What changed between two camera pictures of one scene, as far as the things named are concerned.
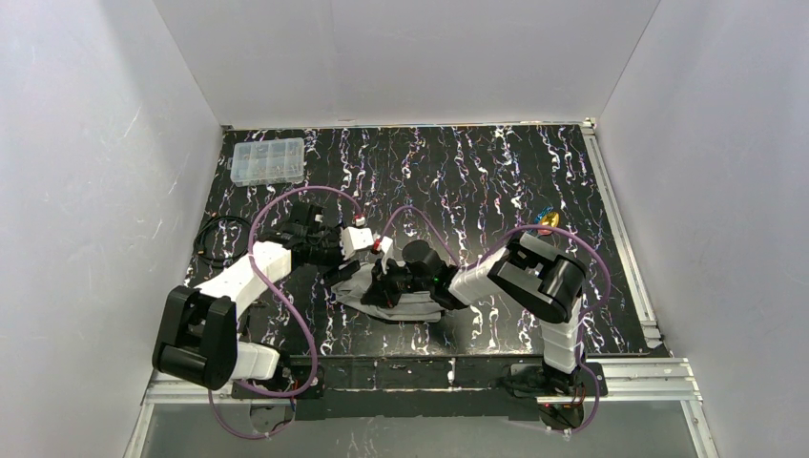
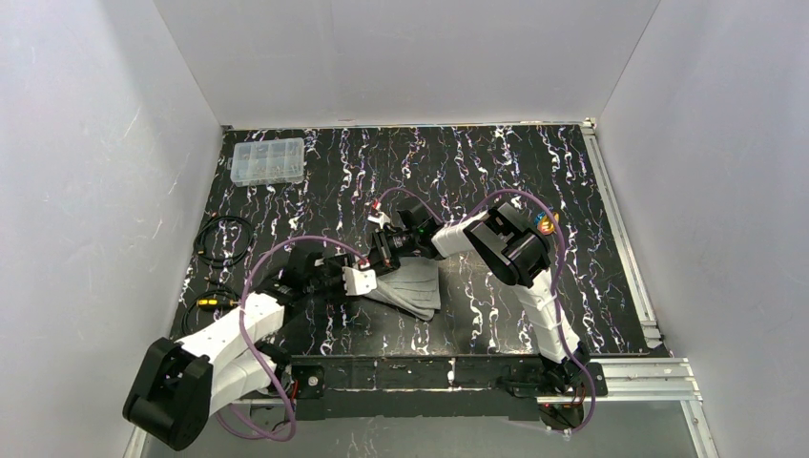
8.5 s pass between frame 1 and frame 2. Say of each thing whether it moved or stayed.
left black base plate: stayed
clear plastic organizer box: stayed
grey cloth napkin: moved
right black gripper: moved
